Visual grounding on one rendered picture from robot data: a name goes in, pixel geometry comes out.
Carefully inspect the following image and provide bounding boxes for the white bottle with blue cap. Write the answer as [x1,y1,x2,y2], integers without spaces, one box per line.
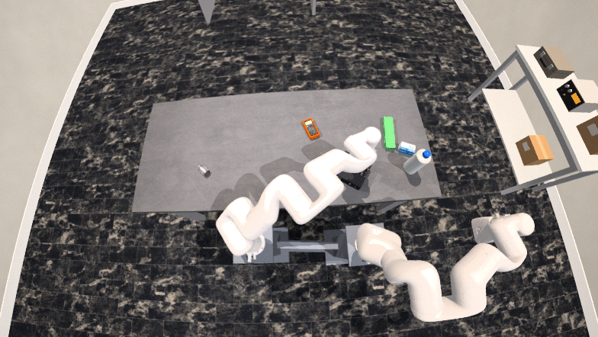
[403,149,431,175]

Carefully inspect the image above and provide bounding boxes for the dark grey lighting desk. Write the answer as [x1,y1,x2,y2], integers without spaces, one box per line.
[336,165,371,190]

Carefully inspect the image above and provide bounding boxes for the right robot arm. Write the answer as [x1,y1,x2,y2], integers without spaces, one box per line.
[355,213,535,322]

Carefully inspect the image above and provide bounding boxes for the orange multimeter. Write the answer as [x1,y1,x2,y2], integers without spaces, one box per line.
[303,118,320,140]

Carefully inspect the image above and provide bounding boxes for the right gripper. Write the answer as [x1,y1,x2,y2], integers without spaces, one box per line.
[463,210,494,246]

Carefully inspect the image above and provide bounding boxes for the green pencil case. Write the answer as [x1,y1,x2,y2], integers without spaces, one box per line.
[382,117,396,150]

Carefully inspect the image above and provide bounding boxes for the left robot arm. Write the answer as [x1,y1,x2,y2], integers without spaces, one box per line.
[216,127,381,262]

